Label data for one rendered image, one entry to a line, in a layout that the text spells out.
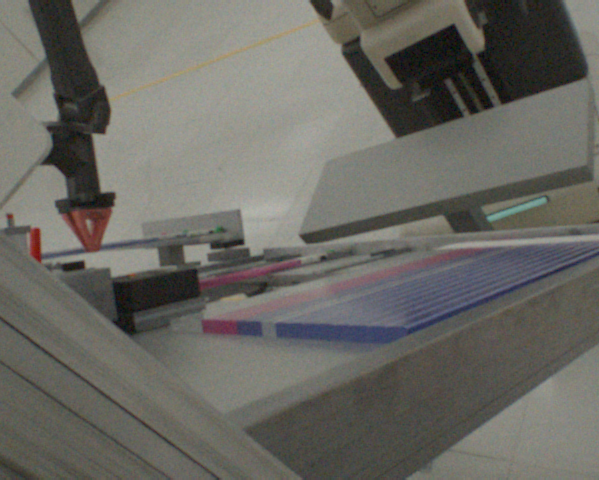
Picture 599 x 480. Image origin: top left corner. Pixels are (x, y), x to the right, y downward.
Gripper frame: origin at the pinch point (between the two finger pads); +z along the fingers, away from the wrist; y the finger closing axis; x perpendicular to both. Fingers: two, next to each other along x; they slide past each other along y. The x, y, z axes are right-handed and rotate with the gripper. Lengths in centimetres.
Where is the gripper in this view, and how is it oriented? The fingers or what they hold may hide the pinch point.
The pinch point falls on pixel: (92, 247)
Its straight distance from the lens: 120.9
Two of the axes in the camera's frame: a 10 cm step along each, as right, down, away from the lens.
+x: 6.7, -1.2, 7.4
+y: 7.3, -0.8, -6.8
